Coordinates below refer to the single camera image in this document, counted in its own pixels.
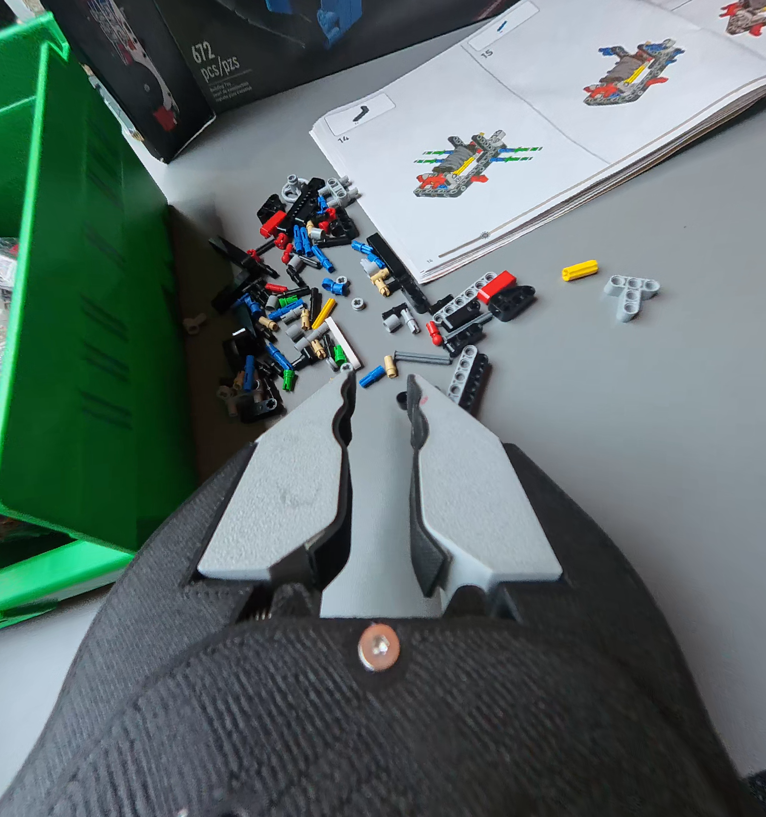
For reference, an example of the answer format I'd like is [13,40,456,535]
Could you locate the black lego set box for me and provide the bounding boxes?
[38,0,524,163]

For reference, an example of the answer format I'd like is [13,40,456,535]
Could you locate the lego instruction booklet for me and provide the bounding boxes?
[309,0,766,285]

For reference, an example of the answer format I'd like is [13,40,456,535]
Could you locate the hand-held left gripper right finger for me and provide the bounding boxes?
[407,373,564,598]

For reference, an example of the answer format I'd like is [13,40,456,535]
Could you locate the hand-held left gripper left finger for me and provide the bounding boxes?
[197,370,357,591]

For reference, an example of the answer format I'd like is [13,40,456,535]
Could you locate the green plastic bin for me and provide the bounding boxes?
[0,13,195,639]

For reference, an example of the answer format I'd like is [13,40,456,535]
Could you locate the grey T-shaped lego beam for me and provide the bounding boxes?
[603,273,662,323]

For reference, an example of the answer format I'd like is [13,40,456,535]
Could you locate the pile of lego pieces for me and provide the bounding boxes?
[182,172,537,425]

